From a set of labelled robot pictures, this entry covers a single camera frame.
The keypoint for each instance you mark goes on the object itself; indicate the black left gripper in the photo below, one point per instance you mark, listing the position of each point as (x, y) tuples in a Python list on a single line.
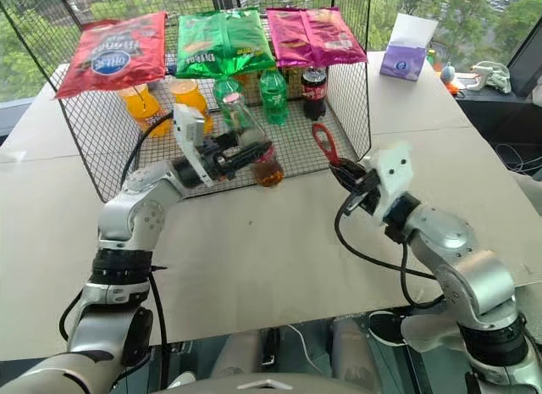
[(218, 159)]

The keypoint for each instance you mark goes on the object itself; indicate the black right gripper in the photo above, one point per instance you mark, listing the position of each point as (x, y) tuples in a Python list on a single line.
[(364, 190)]

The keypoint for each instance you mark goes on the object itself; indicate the red bottle opener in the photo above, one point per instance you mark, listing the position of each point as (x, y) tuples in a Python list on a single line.
[(333, 156)]

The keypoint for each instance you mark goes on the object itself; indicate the clear glass bottle pink label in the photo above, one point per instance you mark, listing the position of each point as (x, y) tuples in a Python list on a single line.
[(245, 123)]

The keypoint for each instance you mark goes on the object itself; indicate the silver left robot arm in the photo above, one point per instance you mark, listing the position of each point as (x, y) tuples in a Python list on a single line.
[(135, 207)]

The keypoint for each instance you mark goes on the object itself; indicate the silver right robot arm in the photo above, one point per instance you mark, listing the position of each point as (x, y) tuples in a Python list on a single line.
[(466, 258)]

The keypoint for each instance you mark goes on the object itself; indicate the green plastic soda bottle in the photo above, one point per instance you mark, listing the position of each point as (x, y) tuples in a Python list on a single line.
[(273, 97), (222, 95)]

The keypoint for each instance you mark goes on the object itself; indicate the orange soda bottle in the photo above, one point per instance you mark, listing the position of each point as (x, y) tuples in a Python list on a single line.
[(146, 110), (188, 93)]

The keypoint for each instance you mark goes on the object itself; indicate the dark cola bottle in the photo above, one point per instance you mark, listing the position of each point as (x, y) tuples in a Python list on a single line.
[(314, 97)]

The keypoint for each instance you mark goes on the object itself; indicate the small green bottle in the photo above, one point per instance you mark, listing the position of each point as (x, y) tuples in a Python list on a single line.
[(431, 57)]

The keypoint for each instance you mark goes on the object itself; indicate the green chips bag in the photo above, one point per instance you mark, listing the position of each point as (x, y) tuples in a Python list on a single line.
[(220, 42)]

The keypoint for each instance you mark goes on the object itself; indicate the purple tissue box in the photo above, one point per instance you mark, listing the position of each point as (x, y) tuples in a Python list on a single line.
[(402, 63)]

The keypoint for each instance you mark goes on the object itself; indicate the magenta chips bag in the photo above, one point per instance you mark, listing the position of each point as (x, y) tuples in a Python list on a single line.
[(313, 34)]

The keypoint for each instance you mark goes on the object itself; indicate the blue egg toy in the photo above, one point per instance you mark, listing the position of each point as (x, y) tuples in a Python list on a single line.
[(447, 73)]

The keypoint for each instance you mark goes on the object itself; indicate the red chips bag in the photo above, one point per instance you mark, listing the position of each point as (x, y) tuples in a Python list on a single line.
[(114, 55)]

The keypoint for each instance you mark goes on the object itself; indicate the black shoe white sole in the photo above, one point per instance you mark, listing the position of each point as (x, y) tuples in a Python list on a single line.
[(385, 328)]

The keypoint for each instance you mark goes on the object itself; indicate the black side table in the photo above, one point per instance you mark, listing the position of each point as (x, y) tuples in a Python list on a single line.
[(499, 114)]

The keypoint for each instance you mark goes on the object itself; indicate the white green cloth bundle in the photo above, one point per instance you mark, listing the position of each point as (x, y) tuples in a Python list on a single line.
[(493, 76)]

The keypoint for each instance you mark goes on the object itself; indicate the silver robot leg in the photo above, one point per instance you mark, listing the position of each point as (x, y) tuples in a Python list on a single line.
[(237, 353), (351, 351)]

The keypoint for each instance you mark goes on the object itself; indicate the grey robot torso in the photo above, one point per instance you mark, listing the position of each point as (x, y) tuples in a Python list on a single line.
[(271, 385)]

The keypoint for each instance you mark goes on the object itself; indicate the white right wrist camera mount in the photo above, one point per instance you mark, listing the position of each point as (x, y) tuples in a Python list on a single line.
[(396, 169)]

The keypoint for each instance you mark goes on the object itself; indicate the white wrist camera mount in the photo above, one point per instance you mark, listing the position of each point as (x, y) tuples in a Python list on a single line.
[(188, 127), (396, 169)]

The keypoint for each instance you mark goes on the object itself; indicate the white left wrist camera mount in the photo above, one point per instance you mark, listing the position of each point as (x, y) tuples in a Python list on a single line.
[(188, 127)]

